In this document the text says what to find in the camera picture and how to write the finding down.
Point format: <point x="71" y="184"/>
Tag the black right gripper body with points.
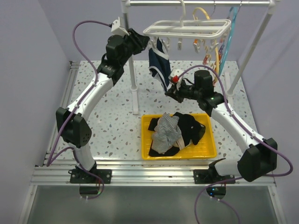
<point x="187" y="92"/>

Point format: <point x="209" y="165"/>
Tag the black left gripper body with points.
<point x="129" y="50"/>

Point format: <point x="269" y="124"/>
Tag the navy blue underwear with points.
<point x="159" y="64"/>

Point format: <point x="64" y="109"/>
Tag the grey striped underwear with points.
<point x="164" y="133"/>

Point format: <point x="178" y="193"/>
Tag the yellow round clip hanger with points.
<point x="217" y="58"/>

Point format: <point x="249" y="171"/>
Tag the black underwear beige waistband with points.
<point x="191" y="130"/>

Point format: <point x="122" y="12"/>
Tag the blue round clip hanger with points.
<point x="226" y="44"/>

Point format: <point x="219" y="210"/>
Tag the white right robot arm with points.
<point x="258" y="154"/>

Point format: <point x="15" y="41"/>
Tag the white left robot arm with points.
<point x="72" y="121"/>

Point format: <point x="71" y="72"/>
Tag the white rectangular clip hanger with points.
<point x="195" y="29"/>

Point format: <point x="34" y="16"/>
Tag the yellow plastic tray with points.
<point x="204" y="149"/>

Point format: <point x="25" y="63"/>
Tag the white clothes rack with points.
<point x="270" y="4"/>

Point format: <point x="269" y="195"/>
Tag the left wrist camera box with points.
<point x="117" y="27"/>

